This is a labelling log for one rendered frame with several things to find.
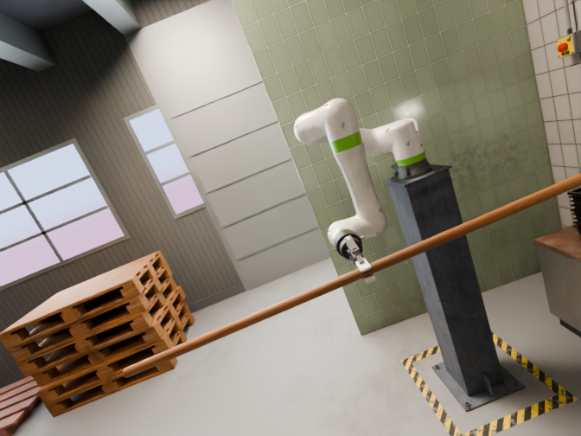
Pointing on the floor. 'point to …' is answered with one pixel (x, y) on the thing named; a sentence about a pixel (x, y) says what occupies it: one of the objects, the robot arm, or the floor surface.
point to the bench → (562, 275)
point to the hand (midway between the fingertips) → (365, 270)
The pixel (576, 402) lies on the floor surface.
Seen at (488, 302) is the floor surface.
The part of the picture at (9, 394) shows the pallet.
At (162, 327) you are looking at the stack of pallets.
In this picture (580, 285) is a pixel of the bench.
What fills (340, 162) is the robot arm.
